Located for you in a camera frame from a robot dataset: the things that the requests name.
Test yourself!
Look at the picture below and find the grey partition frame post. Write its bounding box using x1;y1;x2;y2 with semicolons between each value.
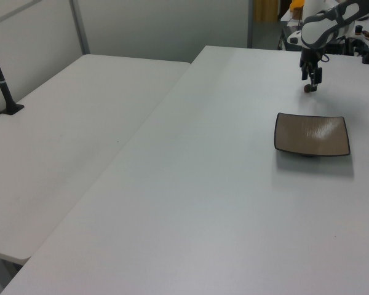
69;0;90;56
247;0;255;49

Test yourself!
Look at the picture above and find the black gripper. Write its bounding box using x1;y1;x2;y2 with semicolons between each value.
300;48;324;93

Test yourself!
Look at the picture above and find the black camera stand pole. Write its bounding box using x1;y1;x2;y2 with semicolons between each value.
0;30;25;116

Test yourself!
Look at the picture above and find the yellow panel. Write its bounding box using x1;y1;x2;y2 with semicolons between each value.
253;0;279;23

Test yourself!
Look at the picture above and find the brown square ceramic plate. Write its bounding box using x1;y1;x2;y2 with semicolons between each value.
273;112;351;159

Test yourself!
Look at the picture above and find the black electronics box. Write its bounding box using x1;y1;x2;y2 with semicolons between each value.
325;42;347;55

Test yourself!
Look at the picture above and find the grey table leg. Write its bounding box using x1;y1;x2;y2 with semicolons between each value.
0;254;23;295

